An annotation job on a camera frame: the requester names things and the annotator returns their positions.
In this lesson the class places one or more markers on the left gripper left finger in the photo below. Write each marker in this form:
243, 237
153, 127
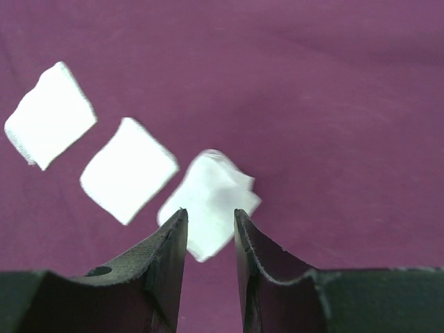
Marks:
137, 291

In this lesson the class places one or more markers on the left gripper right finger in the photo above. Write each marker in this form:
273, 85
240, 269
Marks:
281, 293

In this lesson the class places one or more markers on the white gauze pad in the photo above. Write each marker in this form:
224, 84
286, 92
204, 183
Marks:
50, 117
212, 189
128, 171

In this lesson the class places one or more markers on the purple cloth mat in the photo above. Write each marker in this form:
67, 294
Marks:
335, 108

